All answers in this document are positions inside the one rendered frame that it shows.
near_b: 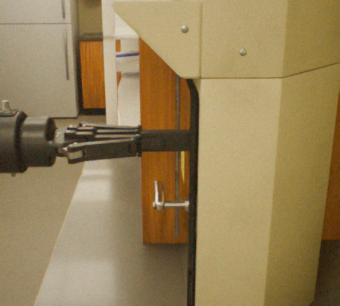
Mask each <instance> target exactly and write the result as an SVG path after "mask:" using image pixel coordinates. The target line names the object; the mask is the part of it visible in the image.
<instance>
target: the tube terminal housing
mask: <svg viewBox="0 0 340 306"><path fill-rule="evenodd" d="M198 1H200V3H202V30H201V76H199V79H191V80H192V81H193V84H194V86H195V88H196V89H197V92H198V93H199V152H198V185H197V196H198V209H197V249H196V281H195V306H309V304H310V303H311V302H312V301H313V300H314V295H315V282H316V277H317V265H319V253H320V247H321V235H322V229H323V217H324V212H325V205H326V199H327V187H328V181H329V170H330V162H331V152H332V145H333V140H334V133H335V122H336V115H337V104H338V97H339V86H340V0H198Z"/></svg>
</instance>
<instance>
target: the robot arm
mask: <svg viewBox="0 0 340 306"><path fill-rule="evenodd" d="M2 102H3V109H0V173H10V174H11V177H15V176H16V174H17V173H24V172H25V171H26V170H27V169H28V168H29V167H51V166H52V165H54V164H55V162H56V156H57V157H66V158H68V163H69V164H75V163H80V162H85V161H97V160H105V159H120V158H128V157H135V156H137V154H138V158H139V157H141V152H160V151H188V130H187V129H141V125H138V127H137V126H126V125H102V124H92V123H84V122H80V123H79V124H78V125H79V126H77V125H69V126H67V127H64V128H60V129H59V128H57V127H56V124H55V121H54V119H53V118H51V117H48V116H46V117H28V116H27V114H26V113H25V112H19V109H11V108H10V107H9V101H8V100H3V101H2Z"/></svg>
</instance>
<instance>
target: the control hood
mask: <svg viewBox="0 0 340 306"><path fill-rule="evenodd" d="M112 7H113V8H114V12H115V13H116V14H117V15H118V16H119V17H120V18H121V19H122V20H123V21H124V22H125V23H126V24H127V25H128V26H129V27H130V28H131V29H132V30H133V31H134V32H135V33H136V34H137V35H138V36H139V37H140V38H141V39H143V41H144V42H145V43H146V44H147V45H148V46H149V47H150V48H152V49H153V51H154V52H155V53H156V54H157V55H158V56H159V57H161V58H162V60H163V61H165V62H166V63H167V64H168V65H170V67H172V69H173V70H174V71H175V72H176V73H177V74H178V75H180V77H183V78H184V79H199V76H201V30H202V3H200V1H198V0H118V1H115V3H112Z"/></svg>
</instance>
